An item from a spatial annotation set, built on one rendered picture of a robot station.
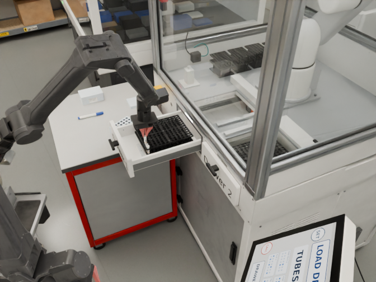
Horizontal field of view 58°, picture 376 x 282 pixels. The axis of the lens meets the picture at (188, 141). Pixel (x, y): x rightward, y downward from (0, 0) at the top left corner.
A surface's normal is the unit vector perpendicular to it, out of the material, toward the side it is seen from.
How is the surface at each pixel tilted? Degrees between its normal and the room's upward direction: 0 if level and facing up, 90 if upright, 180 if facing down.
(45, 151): 0
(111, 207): 90
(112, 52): 35
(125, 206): 90
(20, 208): 0
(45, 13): 91
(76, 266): 63
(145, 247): 0
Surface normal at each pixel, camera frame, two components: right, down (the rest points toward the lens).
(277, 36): -0.91, 0.27
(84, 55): -0.54, 0.10
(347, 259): 0.59, -0.42
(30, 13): 0.53, 0.54
